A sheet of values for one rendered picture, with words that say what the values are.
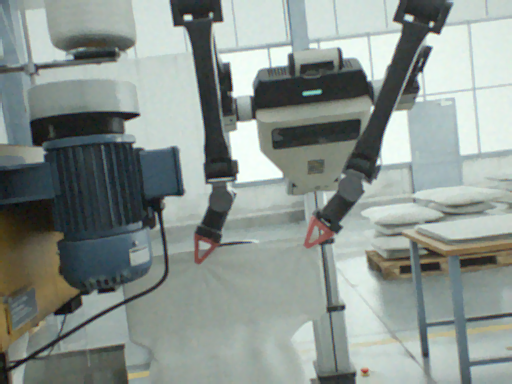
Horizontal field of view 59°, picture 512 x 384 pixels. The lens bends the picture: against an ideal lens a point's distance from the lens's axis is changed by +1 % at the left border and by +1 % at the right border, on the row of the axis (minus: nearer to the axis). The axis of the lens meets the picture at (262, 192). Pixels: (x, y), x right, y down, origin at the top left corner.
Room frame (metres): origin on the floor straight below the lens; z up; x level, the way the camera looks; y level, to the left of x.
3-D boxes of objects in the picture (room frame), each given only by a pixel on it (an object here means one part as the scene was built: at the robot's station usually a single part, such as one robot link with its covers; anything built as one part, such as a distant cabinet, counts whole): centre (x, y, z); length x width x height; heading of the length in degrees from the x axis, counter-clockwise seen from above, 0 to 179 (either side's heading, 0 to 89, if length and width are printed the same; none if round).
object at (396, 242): (4.41, -1.37, 0.33); 0.66 x 0.43 x 0.13; 91
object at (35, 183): (0.75, 0.37, 1.27); 0.12 x 0.09 x 0.09; 1
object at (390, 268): (4.66, -1.68, 0.07); 1.20 x 0.82 x 0.14; 89
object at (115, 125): (0.79, 0.28, 1.35); 0.12 x 0.12 x 0.04
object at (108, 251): (0.79, 0.28, 1.21); 0.15 x 0.15 x 0.25
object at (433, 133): (9.15, -3.57, 1.05); 1.00 x 0.10 x 2.10; 91
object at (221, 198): (1.08, 0.09, 1.21); 0.11 x 0.09 x 0.12; 1
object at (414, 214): (4.45, -1.37, 0.57); 0.66 x 0.42 x 0.13; 84
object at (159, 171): (0.83, 0.19, 1.25); 0.10 x 0.08 x 0.12; 26
